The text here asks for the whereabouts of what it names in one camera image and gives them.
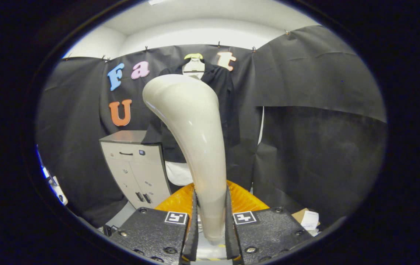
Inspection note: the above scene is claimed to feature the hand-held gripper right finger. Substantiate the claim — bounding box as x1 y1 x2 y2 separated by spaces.
226 180 314 265

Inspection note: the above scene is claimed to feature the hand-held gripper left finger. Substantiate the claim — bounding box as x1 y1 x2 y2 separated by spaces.
109 181 199 265

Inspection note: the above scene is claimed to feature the white shirt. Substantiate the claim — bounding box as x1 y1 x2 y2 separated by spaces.
165 71 206 187

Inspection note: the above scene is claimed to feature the cream garment steamer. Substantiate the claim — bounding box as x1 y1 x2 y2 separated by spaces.
142 74 229 246

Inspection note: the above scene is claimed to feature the black suit jacket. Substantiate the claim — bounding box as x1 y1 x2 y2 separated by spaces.
142 61 242 165

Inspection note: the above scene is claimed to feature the cardboard box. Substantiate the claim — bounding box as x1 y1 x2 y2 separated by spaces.
291 208 321 237

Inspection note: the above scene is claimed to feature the grey cabinet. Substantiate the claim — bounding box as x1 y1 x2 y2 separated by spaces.
99 130 172 210

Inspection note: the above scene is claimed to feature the cream plastic hanger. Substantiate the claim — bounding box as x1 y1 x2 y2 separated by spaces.
182 57 206 76

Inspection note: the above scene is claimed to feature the black backdrop cloth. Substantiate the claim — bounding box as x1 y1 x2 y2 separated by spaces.
35 25 387 229

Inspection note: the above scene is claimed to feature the row of black cloth clips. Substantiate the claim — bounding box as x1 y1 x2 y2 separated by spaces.
100 29 291 62

